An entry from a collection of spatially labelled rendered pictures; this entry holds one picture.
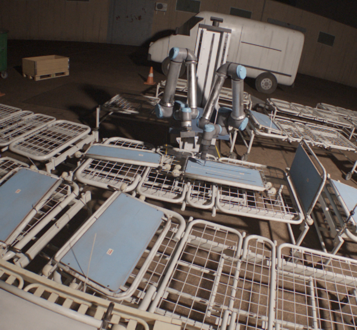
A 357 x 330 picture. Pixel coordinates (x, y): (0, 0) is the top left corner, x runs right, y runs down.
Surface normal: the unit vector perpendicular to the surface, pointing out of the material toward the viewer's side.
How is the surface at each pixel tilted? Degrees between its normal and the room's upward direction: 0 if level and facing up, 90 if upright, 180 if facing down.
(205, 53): 90
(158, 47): 90
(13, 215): 5
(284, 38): 86
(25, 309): 6
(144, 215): 8
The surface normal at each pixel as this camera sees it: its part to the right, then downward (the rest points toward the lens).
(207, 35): 0.05, 0.47
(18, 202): 0.23, -0.86
